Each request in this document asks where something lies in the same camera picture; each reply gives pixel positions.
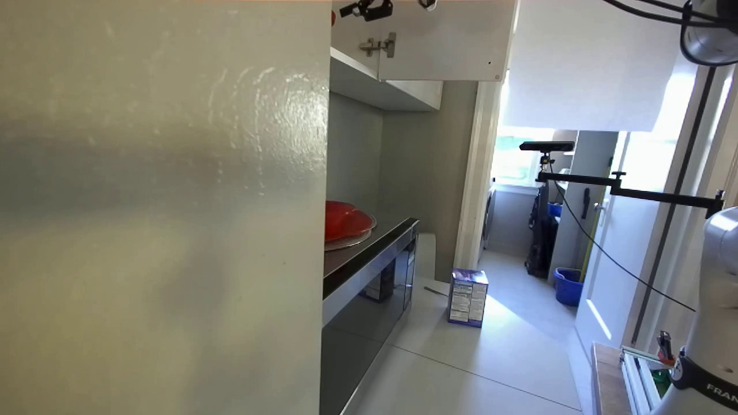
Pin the blue white carton box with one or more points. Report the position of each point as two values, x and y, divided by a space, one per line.
466 299

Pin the stainless steel microwave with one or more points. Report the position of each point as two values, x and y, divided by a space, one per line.
366 293

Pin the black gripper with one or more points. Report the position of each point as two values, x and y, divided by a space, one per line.
371 10

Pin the metal cabinet hinge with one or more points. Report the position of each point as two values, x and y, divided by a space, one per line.
379 47

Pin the blue bin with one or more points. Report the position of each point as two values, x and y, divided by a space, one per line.
567 286

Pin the large white panel foreground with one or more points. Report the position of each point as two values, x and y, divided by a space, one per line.
163 183

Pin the white upper cabinet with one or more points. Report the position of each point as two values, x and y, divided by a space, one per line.
460 40

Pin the robot mounting table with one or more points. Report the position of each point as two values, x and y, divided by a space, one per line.
628 381

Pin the black camera on boom arm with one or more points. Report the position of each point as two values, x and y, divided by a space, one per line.
615 183

